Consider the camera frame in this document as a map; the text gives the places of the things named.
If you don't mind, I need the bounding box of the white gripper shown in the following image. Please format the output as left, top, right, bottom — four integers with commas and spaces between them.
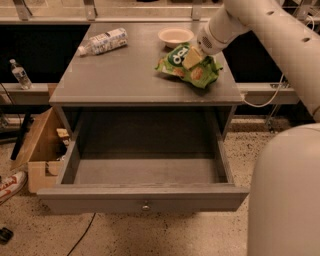
182, 14, 240, 70

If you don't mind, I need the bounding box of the green rice chip bag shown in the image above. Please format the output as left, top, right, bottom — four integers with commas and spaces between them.
156, 43, 223, 89

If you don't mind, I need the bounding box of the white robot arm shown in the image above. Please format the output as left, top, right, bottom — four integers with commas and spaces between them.
197, 0, 320, 256

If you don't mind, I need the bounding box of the open grey top drawer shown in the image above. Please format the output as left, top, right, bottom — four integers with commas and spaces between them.
37, 130, 249, 214

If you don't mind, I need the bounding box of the silver drawer knob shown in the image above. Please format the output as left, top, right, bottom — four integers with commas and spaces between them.
141, 204, 151, 211

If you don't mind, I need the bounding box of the beige bowl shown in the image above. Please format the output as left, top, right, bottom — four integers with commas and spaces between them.
158, 27, 194, 48

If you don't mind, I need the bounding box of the grey cabinet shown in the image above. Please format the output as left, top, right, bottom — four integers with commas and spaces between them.
48, 22, 245, 141

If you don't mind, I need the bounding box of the lying clear plastic bottle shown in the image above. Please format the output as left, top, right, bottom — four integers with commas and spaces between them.
78, 28, 128, 56

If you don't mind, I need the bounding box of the standing small water bottle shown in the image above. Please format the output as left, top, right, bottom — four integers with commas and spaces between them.
10, 59, 32, 90

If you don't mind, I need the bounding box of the cardboard box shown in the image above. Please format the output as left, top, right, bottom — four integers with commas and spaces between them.
11, 108, 66, 193

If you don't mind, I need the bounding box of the black stand leg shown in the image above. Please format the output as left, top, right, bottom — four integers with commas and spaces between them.
10, 112, 32, 160

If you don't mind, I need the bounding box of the white red sneaker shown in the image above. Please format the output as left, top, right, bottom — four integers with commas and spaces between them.
0, 171, 27, 205

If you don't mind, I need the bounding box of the black object on floor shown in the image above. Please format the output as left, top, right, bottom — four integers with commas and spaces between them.
0, 228, 13, 244

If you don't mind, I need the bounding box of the white cable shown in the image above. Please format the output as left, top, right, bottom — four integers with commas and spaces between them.
242, 73, 286, 109

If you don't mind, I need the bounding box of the black floor cable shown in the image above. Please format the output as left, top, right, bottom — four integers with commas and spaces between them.
66, 213, 97, 256

